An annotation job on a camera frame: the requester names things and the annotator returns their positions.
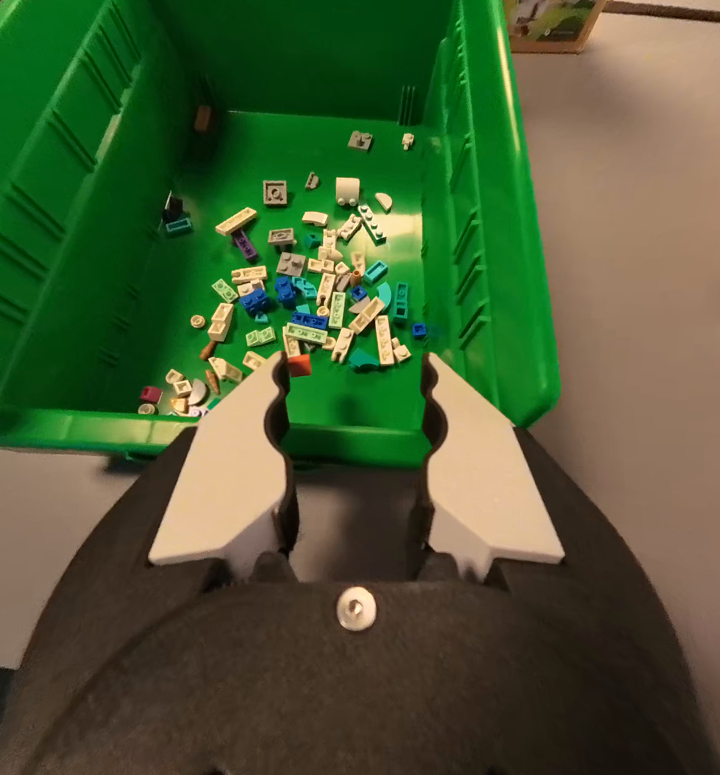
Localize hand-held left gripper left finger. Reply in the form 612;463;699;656
147;350;301;579

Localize pile of lego pieces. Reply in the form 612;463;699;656
137;130;428;419

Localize green plastic bin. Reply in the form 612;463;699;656
0;0;562;470

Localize colourful lego set box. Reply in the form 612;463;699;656
508;0;607;55

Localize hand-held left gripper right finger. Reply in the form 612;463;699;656
416;352;565;583

